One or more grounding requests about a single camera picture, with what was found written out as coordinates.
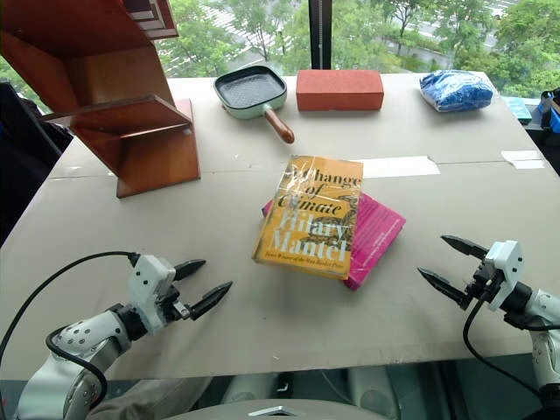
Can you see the yellow paperback book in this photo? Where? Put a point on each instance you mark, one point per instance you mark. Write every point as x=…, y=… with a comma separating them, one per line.
x=310, y=219

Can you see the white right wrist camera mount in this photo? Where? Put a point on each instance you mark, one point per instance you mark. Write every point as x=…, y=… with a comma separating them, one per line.
x=505, y=271

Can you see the black window frame post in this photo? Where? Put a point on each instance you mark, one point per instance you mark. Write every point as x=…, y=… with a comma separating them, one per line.
x=319, y=34

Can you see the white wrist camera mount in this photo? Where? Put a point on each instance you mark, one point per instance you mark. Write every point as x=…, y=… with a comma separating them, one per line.
x=149, y=284
x=505, y=271

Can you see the white tape patch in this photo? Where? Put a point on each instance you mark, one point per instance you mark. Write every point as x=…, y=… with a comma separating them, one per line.
x=522, y=159

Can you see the blue plastic bag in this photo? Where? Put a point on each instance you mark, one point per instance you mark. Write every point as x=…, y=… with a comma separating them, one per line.
x=455, y=89

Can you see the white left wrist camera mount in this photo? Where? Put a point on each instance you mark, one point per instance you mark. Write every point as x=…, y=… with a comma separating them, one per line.
x=149, y=284

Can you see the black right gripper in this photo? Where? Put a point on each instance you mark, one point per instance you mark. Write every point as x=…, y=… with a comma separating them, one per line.
x=480, y=280

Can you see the wooden zigzag shelf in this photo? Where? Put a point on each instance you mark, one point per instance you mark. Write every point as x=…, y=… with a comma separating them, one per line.
x=109, y=96

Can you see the pink book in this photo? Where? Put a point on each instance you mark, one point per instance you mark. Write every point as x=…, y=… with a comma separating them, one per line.
x=376, y=236

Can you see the white tape strip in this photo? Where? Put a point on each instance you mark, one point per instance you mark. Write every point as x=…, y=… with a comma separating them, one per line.
x=400, y=167

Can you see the red brick block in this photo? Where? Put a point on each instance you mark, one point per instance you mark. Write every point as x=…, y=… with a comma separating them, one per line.
x=340, y=91

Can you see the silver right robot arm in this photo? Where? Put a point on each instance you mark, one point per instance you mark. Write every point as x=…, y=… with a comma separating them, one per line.
x=540, y=306

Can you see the blue and black object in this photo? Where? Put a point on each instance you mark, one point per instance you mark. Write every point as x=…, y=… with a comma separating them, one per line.
x=550, y=107

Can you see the teal box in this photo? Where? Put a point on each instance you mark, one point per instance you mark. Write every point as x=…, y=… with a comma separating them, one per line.
x=518, y=108

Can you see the grey rounded robot body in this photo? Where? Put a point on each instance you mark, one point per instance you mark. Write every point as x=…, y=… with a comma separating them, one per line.
x=245, y=396

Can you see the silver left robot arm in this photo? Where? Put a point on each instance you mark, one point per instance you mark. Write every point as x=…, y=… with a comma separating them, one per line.
x=79, y=350

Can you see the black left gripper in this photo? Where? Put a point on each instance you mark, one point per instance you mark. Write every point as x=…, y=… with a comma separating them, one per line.
x=174, y=302

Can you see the green square grill pan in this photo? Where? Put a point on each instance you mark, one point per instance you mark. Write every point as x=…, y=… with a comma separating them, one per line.
x=258, y=94

